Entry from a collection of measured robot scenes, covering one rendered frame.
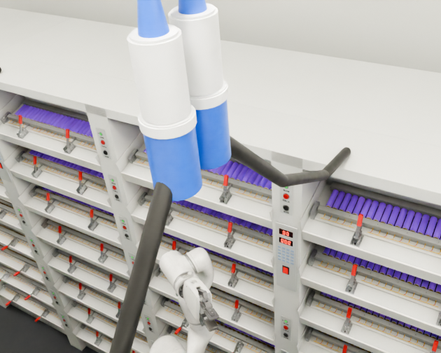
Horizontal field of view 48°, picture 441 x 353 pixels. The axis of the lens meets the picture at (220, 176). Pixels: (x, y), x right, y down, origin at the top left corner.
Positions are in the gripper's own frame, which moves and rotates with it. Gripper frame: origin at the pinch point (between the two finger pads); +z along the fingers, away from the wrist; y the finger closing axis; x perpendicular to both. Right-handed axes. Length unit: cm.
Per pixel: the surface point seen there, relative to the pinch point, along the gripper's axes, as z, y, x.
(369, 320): 12, 11, -53
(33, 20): -168, -56, 15
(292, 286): -4.6, 2.3, -32.0
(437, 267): 31, -24, -51
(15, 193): -126, 14, 39
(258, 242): -21.0, -5.8, -28.4
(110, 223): -85, 15, 6
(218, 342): -39, 56, -25
